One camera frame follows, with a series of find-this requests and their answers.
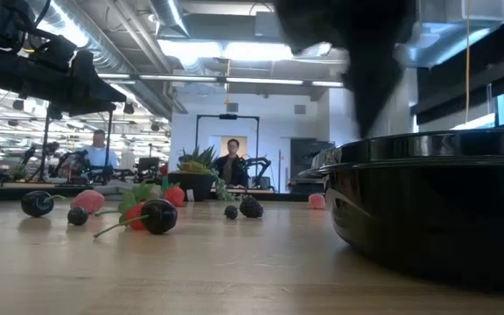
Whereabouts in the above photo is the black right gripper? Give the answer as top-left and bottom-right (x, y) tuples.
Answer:
(273, 0), (415, 139)

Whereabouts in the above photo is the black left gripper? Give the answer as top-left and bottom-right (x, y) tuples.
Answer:
(0, 50), (127, 117)

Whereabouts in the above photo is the pink raspberry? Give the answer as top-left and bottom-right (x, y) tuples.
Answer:
(307, 192), (326, 210)
(70, 189), (106, 214)

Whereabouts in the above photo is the red strawberry with green leaves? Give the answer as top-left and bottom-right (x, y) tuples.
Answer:
(94, 181), (161, 232)
(160, 178), (186, 207)

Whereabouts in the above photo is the blackberry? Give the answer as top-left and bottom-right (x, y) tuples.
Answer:
(239, 195), (265, 220)

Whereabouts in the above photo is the black plastic tupperware container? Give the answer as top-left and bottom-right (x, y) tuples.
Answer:
(297, 128), (504, 291)

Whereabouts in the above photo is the person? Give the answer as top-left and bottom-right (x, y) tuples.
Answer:
(80, 129), (120, 170)
(212, 138), (249, 188)

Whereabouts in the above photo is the black office chair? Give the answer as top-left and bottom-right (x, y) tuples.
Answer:
(136, 157), (161, 183)

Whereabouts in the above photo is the dark background cabinet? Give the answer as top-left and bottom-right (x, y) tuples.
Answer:
(290, 138), (336, 193)

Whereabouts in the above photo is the grey cushion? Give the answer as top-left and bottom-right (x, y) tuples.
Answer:
(92, 181), (165, 198)

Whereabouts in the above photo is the succulent plant in black pot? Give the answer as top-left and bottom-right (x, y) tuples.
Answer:
(167, 145), (218, 202)

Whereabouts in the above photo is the trailing green vine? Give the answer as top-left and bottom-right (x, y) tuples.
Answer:
(211, 169), (247, 202)

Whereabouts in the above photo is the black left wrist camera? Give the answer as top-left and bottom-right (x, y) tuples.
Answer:
(31, 33), (78, 74)

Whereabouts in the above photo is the black metal frame stand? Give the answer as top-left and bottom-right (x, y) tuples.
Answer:
(195, 114), (261, 189)
(39, 104), (114, 183)

